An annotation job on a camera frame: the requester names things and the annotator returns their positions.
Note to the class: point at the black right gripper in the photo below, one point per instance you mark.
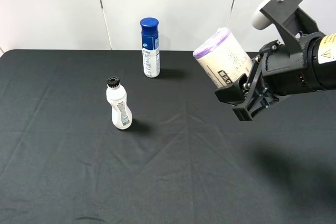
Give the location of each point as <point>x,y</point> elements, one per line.
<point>278,75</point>

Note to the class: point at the purple garbage bag roll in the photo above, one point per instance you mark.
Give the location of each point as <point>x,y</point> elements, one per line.
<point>223,58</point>

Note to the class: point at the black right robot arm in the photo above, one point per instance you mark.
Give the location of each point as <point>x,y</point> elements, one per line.
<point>325,53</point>

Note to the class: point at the blue capped spray can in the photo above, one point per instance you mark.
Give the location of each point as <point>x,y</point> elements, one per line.
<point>150,46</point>

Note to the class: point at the white bottle with black cap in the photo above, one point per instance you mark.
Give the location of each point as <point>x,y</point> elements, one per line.
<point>117,97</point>

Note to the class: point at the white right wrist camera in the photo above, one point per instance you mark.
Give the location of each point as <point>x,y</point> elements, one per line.
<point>288,18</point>

